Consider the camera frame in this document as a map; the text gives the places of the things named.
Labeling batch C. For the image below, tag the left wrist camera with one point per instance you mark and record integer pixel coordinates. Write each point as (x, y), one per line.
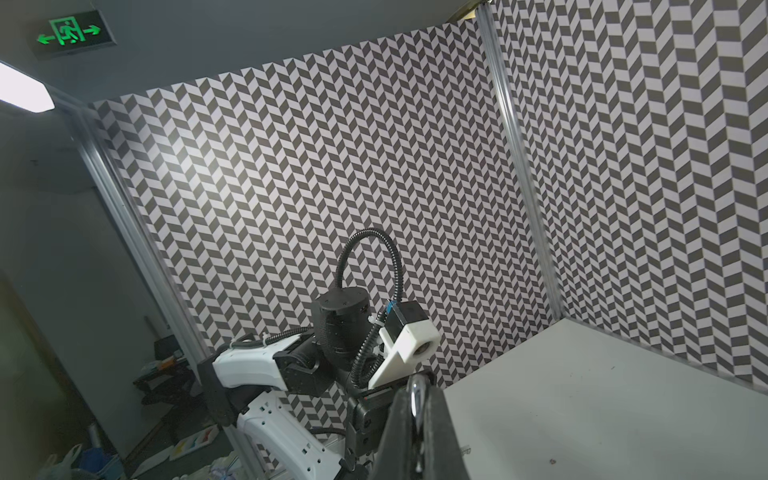
(409, 337)

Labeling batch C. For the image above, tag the black padlock with keys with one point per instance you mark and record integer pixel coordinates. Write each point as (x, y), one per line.
(418, 387)

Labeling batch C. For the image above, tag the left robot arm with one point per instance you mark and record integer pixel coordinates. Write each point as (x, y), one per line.
(242, 381)

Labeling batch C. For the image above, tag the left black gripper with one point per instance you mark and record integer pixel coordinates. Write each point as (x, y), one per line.
(365, 424)

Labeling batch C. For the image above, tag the green exit sign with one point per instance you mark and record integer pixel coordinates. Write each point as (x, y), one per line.
(68, 34)

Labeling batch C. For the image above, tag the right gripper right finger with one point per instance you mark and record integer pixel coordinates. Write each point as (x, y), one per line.
(442, 452)

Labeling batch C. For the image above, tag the ceiling light strip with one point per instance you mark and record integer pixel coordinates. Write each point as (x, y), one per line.
(21, 92)

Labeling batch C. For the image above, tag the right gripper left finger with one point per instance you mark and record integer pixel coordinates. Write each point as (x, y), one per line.
(395, 458)

